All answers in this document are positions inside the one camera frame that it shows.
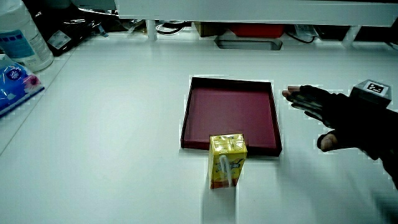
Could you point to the grey metal tray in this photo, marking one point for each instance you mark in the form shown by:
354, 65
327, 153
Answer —
248, 43

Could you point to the black bag with white label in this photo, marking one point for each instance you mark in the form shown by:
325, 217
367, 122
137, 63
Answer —
62, 28

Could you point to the white wipes canister blue label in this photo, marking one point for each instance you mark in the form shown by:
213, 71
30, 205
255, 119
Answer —
21, 37

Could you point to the brown cardboard box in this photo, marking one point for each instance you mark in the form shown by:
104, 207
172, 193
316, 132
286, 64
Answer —
209, 29

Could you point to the red plastic box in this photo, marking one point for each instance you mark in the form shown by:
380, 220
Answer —
257, 30

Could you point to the clear plastic bag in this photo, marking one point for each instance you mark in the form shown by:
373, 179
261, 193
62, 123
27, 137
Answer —
306, 32

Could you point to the dark red shallow tray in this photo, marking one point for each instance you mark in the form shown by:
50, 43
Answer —
231, 115

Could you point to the blue tissue packet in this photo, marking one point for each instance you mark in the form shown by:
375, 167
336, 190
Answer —
15, 85

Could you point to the person's right forearm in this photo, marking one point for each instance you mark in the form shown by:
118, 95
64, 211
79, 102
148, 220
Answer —
392, 146

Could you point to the yellow ice redtea carton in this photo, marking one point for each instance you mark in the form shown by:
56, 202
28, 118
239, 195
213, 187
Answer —
227, 160

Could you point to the white shelf frame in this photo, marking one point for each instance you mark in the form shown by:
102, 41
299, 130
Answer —
248, 12

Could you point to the person's right hand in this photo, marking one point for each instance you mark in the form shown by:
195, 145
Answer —
342, 115

